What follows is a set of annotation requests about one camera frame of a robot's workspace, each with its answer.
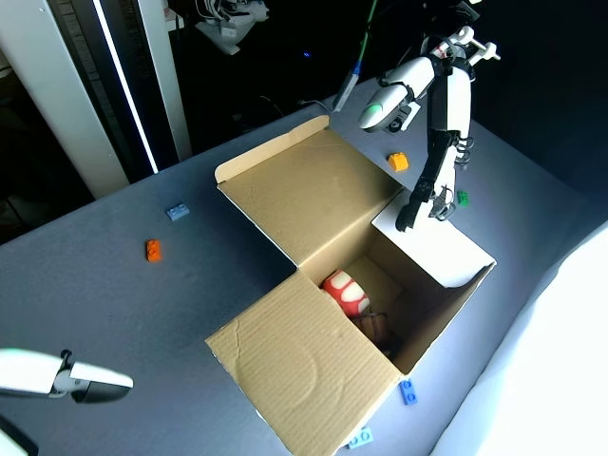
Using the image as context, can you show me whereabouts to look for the cardboard box white outside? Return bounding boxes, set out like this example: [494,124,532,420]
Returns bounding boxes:
[203,113,498,456]

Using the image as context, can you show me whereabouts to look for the red and white block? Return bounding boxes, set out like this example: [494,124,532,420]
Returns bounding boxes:
[321,269,372,318]

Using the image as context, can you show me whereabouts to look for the white plastic device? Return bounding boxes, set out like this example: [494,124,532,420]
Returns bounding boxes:
[194,0,271,56]

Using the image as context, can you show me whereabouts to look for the bright white backdrop sheet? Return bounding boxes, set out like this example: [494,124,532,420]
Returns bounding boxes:
[429,222,608,456]

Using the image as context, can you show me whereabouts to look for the blue flat toy brick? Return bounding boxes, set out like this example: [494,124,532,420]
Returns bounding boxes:
[398,379,420,407]

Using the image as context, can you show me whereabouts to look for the white light strip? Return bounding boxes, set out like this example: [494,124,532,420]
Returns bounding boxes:
[92,0,161,175]

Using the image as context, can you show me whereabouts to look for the light blue flat brick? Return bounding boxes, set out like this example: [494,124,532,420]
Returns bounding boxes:
[347,427,374,450]

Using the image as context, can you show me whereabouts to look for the grey table cloth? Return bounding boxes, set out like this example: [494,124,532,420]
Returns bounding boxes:
[0,68,608,456]

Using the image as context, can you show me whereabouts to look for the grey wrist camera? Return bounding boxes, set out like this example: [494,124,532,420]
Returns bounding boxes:
[386,104,420,135]

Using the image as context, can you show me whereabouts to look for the green cable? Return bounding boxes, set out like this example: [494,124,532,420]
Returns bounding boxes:
[354,0,380,70]

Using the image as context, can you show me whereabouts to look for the grey cable adapter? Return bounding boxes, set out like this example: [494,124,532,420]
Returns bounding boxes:
[331,66,363,114]

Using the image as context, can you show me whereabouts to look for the narrow white frame post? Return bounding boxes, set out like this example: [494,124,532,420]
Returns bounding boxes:
[136,0,194,161]

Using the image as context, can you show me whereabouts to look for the wide white frame post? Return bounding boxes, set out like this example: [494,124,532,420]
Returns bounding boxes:
[0,0,130,200]

